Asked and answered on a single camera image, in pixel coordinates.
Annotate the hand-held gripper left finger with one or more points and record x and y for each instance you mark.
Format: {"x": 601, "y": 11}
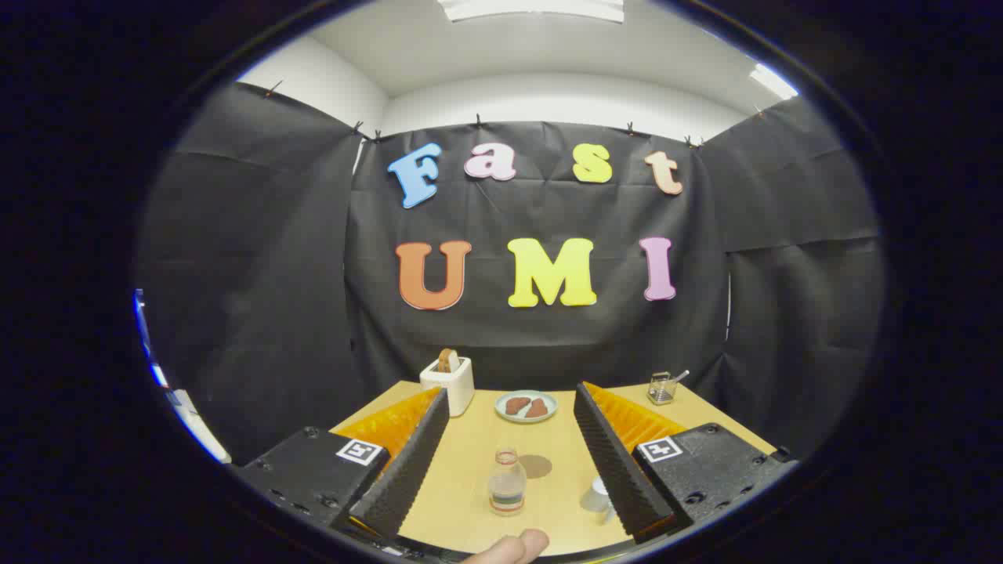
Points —
{"x": 407, "y": 470}

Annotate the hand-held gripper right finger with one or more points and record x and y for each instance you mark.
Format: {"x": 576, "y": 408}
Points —
{"x": 615, "y": 470}

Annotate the brown round coaster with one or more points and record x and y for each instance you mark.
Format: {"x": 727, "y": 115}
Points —
{"x": 541, "y": 467}

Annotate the clear plastic juice bottle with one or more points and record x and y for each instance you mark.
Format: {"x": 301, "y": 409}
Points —
{"x": 507, "y": 487}

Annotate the wooden table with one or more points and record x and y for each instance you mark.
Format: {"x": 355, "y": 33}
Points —
{"x": 470, "y": 470}

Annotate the white toaster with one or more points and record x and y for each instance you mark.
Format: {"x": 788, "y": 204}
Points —
{"x": 456, "y": 390}

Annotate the brown meat piece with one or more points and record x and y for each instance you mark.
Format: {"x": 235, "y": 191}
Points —
{"x": 517, "y": 405}
{"x": 537, "y": 408}

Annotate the pale green plate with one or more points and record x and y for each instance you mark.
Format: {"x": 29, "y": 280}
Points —
{"x": 501, "y": 408}

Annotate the toasted bread slice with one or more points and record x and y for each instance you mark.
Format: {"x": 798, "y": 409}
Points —
{"x": 447, "y": 361}

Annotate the small ceiling light panel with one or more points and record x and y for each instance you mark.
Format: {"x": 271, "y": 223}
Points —
{"x": 772, "y": 80}

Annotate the large ceiling light panel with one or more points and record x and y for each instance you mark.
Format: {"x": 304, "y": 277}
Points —
{"x": 533, "y": 8}

